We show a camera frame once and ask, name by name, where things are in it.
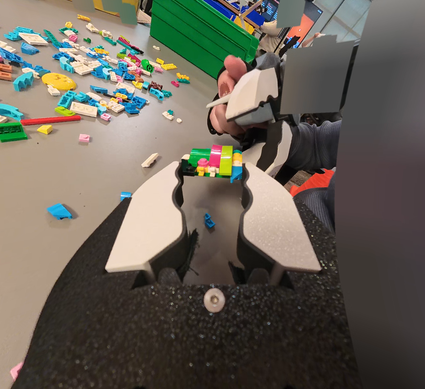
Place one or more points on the person's right forearm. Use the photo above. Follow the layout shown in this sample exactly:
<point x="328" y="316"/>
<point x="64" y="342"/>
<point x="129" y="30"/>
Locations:
<point x="315" y="146"/>

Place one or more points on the grey desk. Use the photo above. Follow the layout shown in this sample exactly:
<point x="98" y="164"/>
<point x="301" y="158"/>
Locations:
<point x="99" y="170"/>

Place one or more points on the person's grey ribbed clothing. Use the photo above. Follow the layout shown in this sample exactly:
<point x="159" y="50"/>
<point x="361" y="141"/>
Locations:
<point x="318" y="206"/>

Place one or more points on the lime green toy brick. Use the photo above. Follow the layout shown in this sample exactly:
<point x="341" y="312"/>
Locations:
<point x="225" y="160"/>

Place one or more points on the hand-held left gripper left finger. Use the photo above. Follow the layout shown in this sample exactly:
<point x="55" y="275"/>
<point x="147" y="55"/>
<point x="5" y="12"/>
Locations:
<point x="149" y="223"/>

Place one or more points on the orange display screen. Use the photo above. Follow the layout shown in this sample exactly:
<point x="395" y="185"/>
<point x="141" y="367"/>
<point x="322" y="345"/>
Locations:
<point x="303" y="29"/>

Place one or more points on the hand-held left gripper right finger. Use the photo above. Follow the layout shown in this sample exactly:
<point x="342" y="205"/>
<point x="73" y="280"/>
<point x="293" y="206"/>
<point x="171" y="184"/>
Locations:
<point x="275" y="226"/>

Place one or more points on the person's right hand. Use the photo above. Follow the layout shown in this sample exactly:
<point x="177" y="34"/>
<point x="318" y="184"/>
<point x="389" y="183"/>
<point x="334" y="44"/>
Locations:
<point x="229" y="77"/>

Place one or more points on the small blue toy brick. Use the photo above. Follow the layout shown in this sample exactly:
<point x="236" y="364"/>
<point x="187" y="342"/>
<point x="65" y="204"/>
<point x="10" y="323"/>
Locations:
<point x="209" y="220"/>

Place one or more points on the red long toy bar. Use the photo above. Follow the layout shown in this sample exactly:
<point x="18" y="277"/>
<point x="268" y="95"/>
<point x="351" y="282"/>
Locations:
<point x="49" y="120"/>

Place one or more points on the blue wedge toy brick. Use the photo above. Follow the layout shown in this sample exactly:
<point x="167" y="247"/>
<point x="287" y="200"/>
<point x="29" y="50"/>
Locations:
<point x="59" y="211"/>

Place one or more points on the yellow round dome piece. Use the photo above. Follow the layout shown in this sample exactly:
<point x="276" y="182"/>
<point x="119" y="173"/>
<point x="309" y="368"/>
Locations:
<point x="58" y="81"/>

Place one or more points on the small yellow toy brick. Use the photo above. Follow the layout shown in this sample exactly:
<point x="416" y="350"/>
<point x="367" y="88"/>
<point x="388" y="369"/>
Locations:
<point x="45" y="129"/>

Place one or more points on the white and teal toy brick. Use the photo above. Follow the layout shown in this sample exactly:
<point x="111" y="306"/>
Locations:
<point x="168" y="115"/>

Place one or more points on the white long toy brick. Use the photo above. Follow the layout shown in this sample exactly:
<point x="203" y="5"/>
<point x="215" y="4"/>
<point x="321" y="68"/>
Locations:
<point x="150" y="160"/>

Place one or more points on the pile of mixed toy bricks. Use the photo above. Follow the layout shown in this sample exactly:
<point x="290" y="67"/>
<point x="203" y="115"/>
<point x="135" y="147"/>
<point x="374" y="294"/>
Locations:
<point x="83" y="109"/>

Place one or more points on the white thin toy plate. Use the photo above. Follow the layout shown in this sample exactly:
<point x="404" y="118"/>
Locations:
<point x="217" y="101"/>

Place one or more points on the green plastic crate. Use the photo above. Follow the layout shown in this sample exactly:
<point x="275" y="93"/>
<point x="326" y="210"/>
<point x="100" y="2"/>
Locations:
<point x="192" y="30"/>

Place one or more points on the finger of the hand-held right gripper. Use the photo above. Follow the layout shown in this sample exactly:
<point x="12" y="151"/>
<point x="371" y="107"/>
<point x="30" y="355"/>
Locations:
<point x="252" y="93"/>
<point x="284" y="145"/>

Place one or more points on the orange cloth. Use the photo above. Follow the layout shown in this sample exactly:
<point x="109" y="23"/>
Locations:
<point x="315" y="180"/>

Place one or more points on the small pink toy brick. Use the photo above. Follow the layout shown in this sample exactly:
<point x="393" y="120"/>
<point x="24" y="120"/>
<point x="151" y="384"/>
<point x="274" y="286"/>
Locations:
<point x="84" y="138"/>

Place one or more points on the blue storage bin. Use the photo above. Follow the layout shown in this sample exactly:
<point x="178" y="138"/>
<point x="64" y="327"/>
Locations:
<point x="215" y="2"/>

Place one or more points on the blue and white toy brick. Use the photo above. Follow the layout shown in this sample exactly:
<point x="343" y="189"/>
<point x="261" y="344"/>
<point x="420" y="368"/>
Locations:
<point x="125" y="195"/>

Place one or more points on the lime flat plate brick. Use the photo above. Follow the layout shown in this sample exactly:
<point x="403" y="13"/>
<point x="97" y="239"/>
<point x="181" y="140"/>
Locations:
<point x="64" y="110"/>

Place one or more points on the green plate brick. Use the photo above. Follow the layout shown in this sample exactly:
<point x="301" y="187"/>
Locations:
<point x="11" y="131"/>

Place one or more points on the colourful toy brick assembly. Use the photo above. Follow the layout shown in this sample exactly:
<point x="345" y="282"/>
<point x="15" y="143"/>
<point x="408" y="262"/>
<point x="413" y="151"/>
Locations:
<point x="199" y="156"/>

